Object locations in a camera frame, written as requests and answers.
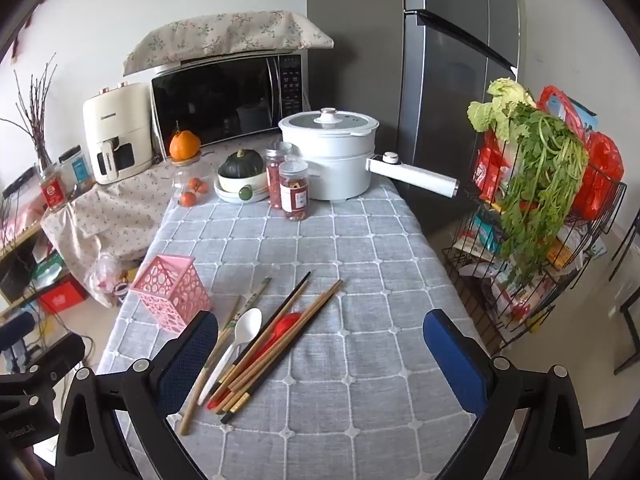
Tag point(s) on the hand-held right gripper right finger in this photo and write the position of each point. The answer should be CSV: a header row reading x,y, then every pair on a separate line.
x,y
456,366

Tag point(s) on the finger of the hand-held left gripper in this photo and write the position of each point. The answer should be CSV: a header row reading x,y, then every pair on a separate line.
x,y
55,360
15,332

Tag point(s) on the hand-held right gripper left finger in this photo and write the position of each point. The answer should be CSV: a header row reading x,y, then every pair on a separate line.
x,y
186,365

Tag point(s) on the light bamboo chopstick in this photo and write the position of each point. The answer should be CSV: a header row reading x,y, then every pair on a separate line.
x,y
255,297
191,407

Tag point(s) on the brown wooden chopstick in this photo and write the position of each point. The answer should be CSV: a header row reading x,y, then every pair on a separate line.
x,y
235,377
325,296
312,316

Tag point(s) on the black chopstick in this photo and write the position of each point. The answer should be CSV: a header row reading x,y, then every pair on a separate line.
x,y
250,392
295,290

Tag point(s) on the white plastic spoon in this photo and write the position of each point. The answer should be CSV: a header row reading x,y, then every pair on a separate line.
x,y
247,324

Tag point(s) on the pink perforated utensil holder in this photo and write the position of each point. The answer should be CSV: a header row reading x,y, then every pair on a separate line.
x,y
170,285

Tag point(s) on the red plastic spoon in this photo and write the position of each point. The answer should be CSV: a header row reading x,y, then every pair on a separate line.
x,y
289,321

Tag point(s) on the red cardboard box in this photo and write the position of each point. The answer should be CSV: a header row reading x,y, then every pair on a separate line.
x,y
62,297

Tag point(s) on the wooden shelf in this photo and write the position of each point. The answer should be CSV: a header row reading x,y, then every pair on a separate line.
x,y
15,242

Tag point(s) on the clear plastic bag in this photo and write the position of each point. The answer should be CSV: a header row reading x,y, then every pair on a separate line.
x,y
102,275

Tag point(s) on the red label jar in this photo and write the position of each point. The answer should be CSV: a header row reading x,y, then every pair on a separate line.
x,y
52,190

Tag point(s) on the grey checked tablecloth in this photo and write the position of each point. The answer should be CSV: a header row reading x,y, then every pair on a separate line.
x,y
350,260

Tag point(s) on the floral tablecloth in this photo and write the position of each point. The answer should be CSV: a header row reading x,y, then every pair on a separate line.
x,y
125,215

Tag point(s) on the small tangerine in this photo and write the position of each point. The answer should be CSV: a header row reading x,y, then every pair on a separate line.
x,y
194,183
203,188
187,199

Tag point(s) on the white bowls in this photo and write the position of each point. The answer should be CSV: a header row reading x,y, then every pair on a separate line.
x,y
225,196

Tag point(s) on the black lid clear container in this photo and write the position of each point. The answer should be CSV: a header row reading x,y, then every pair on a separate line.
x,y
79,170

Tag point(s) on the small green lime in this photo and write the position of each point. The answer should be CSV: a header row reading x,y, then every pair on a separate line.
x,y
245,193

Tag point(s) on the white ceramic bowl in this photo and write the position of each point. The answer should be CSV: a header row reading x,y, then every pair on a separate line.
x,y
227,182

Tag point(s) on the clear glass jar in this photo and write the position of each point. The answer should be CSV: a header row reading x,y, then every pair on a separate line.
x,y
181,177

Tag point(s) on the short red spice jar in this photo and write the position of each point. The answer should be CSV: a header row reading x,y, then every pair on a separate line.
x,y
294,192

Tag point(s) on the tall red spice jar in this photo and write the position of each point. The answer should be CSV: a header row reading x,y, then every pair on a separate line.
x,y
274,180

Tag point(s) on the dark green squash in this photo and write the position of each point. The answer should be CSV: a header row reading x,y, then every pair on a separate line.
x,y
241,165

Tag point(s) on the bunch of green cilantro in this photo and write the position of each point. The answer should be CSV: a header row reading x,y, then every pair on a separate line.
x,y
542,170

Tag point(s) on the large orange with stem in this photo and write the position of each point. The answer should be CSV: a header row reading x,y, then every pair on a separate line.
x,y
184,146

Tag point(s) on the bare decorative branches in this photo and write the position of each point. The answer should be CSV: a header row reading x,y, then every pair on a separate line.
x,y
35,110

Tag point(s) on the cream air fryer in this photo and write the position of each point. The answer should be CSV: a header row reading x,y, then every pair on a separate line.
x,y
120,130

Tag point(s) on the white electric cooking pot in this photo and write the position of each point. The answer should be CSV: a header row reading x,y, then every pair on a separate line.
x,y
330,170

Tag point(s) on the red plastic bag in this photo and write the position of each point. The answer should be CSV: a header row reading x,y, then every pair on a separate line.
x,y
602,165

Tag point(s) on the napa cabbage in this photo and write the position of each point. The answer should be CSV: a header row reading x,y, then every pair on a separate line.
x,y
495,105

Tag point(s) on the black microwave oven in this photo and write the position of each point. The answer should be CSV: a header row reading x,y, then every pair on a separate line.
x,y
215,100

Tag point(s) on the white pot lid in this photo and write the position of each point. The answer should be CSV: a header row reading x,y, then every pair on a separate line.
x,y
327,121

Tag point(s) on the grey refrigerator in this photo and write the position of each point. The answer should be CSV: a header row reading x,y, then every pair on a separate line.
x,y
440,60

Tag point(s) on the floral microwave cover cloth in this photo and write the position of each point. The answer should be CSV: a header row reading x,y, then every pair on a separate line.
x,y
225,40

